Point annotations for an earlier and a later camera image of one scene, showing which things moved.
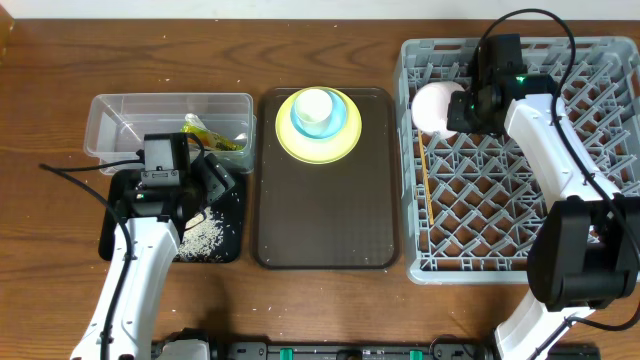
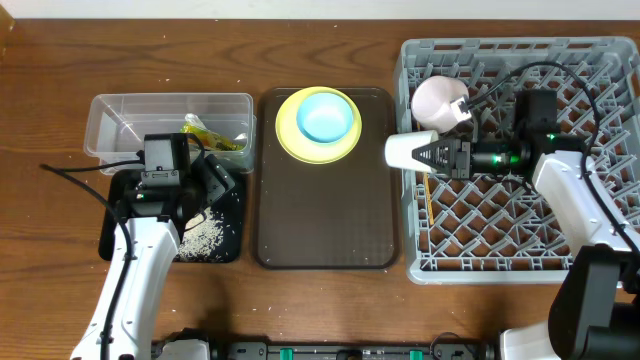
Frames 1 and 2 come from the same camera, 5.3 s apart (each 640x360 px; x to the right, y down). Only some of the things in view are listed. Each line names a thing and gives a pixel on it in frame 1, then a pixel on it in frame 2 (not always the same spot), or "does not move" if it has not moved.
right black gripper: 456,117 → 458,162
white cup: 313,105 → 398,149
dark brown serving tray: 341,215 does not move
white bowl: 430,106 does not move
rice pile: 202,235 does not move
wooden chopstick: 425,177 does not move
